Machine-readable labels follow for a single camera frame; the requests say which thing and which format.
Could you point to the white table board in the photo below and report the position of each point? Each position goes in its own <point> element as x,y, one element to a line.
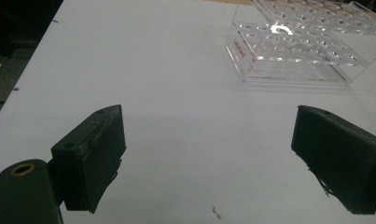
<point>182,124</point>

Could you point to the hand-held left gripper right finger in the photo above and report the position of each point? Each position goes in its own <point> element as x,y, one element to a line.
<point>341,161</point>

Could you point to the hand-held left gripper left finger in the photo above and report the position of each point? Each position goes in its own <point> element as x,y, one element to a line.
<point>89,161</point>

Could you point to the clear acrylic tube rack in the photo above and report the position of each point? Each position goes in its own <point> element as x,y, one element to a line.
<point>288,56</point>

